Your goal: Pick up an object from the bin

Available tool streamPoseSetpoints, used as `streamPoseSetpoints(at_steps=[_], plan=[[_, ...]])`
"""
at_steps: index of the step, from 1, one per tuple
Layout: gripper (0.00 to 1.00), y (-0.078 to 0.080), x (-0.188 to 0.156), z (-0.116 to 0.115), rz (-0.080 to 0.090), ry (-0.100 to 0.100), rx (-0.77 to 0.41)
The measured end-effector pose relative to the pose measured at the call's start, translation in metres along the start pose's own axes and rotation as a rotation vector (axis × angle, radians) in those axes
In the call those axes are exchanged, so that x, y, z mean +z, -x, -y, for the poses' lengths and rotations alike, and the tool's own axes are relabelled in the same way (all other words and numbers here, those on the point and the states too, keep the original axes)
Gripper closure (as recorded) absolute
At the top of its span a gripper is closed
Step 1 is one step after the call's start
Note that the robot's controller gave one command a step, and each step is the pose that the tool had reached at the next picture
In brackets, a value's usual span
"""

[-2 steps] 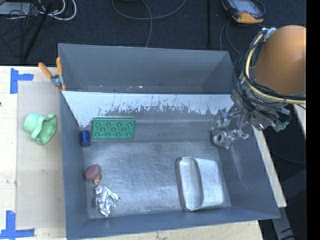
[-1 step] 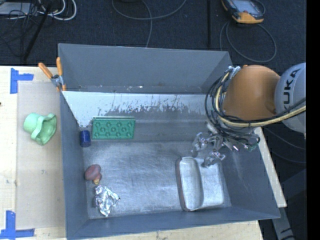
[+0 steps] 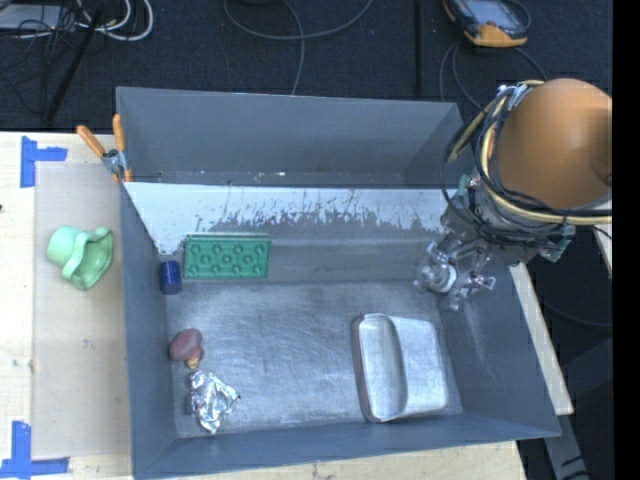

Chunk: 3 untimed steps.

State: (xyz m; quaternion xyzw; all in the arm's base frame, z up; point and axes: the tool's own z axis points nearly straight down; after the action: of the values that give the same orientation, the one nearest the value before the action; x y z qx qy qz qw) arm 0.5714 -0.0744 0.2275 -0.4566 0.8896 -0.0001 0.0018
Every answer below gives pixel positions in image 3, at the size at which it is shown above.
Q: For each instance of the dark blue small cylinder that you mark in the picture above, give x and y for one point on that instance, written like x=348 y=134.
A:
x=170 y=275

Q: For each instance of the crumpled silver foil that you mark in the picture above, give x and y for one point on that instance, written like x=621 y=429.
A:
x=210 y=398

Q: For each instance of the dark green flat block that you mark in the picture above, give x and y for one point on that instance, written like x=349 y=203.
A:
x=226 y=257

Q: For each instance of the red-brown toy mushroom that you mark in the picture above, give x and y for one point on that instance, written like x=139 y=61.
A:
x=185 y=344

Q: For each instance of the grey metal bin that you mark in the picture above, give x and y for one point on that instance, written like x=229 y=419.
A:
x=300 y=348

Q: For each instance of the clear glass dish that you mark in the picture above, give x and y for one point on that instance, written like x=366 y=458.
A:
x=400 y=368

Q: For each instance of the pale wood flat board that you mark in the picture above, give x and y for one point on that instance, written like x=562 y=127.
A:
x=75 y=368

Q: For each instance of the light green plastic cup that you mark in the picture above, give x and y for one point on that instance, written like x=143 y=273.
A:
x=80 y=255

